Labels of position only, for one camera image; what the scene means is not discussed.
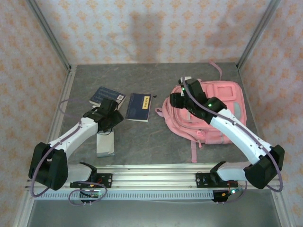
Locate thick navy book with barcode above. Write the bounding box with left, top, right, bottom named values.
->
left=89, top=86, right=126, bottom=112

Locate grey notebook with blue edge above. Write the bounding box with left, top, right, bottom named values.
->
left=96, top=131, right=116, bottom=158

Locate pink backpack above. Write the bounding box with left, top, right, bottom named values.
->
left=155, top=60, right=248, bottom=164

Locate navy book with yellow label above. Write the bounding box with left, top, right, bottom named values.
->
left=125, top=93, right=152, bottom=123

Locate grey metal panel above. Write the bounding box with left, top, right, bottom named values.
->
left=26, top=200, right=282, bottom=227

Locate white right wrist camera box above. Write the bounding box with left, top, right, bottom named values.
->
left=178, top=76, right=192, bottom=96

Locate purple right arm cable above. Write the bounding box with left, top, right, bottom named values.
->
left=180, top=76, right=284, bottom=205

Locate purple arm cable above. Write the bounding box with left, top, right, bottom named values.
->
left=180, top=76, right=284, bottom=205
left=30, top=99, right=106, bottom=206

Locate aluminium side rail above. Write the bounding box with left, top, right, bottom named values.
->
left=37, top=65, right=78, bottom=171

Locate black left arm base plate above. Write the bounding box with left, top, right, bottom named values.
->
left=70, top=173, right=113, bottom=189

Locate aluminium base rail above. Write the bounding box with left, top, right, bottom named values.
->
left=25, top=163, right=285, bottom=191

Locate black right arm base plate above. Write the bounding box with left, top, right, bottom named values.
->
left=196, top=172, right=240, bottom=189

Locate white slotted cable tray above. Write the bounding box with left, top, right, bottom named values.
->
left=35, top=191, right=215, bottom=201

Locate aluminium frame post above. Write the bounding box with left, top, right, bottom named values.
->
left=26, top=0, right=71, bottom=69
left=236, top=0, right=282, bottom=69

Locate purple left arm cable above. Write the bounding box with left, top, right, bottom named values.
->
left=30, top=99, right=106, bottom=206

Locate aluminium frame leg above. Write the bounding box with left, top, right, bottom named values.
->
left=14, top=189, right=36, bottom=227
left=272, top=186, right=296, bottom=227

